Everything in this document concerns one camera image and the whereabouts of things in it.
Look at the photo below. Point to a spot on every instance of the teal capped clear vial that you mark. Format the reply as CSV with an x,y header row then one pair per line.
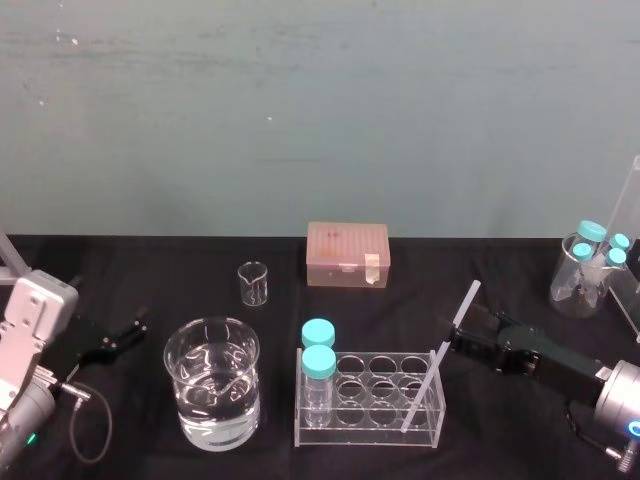
x,y
318,332
318,362

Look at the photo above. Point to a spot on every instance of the glass beaker holding vials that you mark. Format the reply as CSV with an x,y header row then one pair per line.
x,y
567,295

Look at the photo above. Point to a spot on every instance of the large teal capped vial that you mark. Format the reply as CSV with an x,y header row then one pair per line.
x,y
591,231

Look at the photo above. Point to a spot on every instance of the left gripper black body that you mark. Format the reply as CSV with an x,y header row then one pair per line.
x,y
75,347

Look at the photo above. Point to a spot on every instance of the translucent pink pipette tip box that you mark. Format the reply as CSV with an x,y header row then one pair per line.
x,y
340,255

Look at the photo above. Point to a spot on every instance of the small teal capped vial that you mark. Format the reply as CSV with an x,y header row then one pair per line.
x,y
582,252
616,257
620,241

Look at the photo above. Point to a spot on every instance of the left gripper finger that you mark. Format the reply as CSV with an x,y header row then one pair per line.
x,y
131,322
125,341

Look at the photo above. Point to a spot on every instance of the clear acrylic stand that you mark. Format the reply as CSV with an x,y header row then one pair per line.
x,y
627,200

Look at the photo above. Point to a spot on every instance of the clear glass stirring rod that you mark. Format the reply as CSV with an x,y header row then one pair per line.
x,y
467,302

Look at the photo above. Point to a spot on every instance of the small empty glass beaker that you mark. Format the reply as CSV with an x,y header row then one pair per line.
x,y
253,287

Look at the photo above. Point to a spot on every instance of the clear acrylic tube rack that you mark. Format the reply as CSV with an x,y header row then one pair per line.
x,y
380,435

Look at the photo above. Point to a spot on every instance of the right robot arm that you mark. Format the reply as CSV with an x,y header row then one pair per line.
x,y
622,400

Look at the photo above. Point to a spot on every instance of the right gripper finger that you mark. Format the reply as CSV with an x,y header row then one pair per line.
x,y
462,340
492,321

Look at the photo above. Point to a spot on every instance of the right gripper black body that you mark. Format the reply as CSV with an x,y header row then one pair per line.
x,y
550,357

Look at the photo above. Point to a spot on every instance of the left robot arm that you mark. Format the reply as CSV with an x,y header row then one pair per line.
x,y
35,310

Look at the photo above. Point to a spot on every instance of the black table cloth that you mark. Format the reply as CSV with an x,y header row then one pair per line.
x,y
150,270

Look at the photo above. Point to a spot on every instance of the beige tape strip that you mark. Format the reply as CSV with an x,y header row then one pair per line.
x,y
373,269

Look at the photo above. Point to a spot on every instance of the large glass beaker with water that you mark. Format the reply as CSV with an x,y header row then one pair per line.
x,y
210,400

